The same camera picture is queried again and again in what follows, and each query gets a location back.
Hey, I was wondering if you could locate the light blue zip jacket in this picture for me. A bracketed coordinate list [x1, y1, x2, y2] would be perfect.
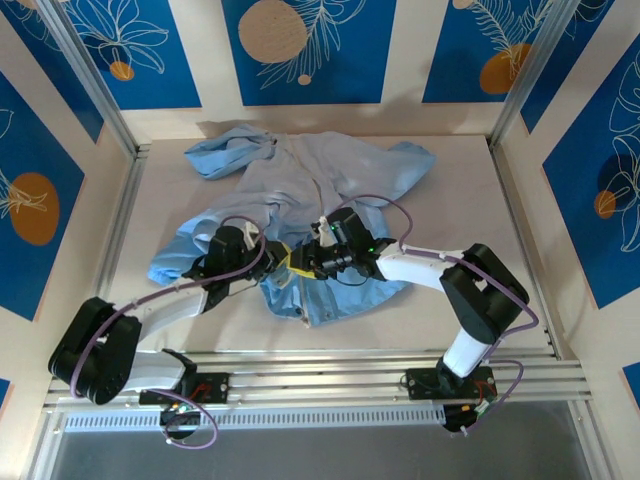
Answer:
[147, 124, 437, 330]

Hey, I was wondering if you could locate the aluminium table side rail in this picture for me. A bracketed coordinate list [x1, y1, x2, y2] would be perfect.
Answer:
[488, 142, 564, 359]
[97, 144, 151, 301]

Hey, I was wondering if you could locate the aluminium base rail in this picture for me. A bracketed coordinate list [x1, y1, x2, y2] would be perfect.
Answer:
[42, 349, 592, 417]

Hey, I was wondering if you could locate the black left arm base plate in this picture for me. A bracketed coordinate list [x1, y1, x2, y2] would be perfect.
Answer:
[138, 372, 232, 407]

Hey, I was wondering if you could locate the blue floral wall panel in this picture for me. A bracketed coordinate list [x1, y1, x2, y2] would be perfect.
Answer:
[542, 47, 640, 311]
[221, 0, 397, 107]
[421, 0, 557, 105]
[0, 0, 105, 145]
[0, 72, 86, 322]
[63, 0, 203, 110]
[521, 0, 640, 135]

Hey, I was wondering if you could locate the white slotted cable duct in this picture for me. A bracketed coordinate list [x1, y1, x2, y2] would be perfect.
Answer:
[63, 405, 447, 434]

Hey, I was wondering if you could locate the aluminium frame post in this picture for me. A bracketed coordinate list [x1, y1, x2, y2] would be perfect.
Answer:
[37, 0, 151, 159]
[488, 0, 584, 151]

